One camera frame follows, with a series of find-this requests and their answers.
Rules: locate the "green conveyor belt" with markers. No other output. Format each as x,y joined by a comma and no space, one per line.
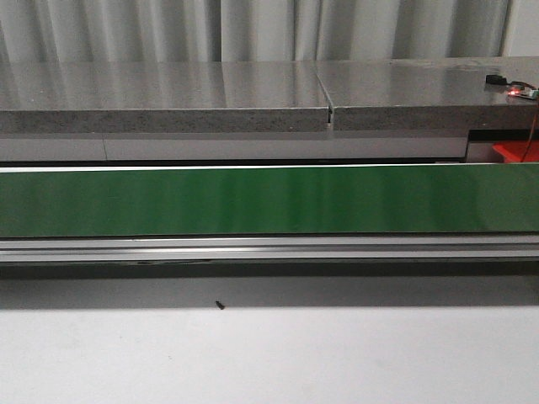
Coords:
346,212

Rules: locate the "grey stone counter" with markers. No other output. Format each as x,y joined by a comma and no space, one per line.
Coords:
268,113

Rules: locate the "red plastic tray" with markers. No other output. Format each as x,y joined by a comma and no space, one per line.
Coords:
517,151

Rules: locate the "small green circuit board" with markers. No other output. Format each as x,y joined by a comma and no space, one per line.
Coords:
513,88

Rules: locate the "white curtain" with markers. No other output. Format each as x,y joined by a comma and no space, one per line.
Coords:
265,30

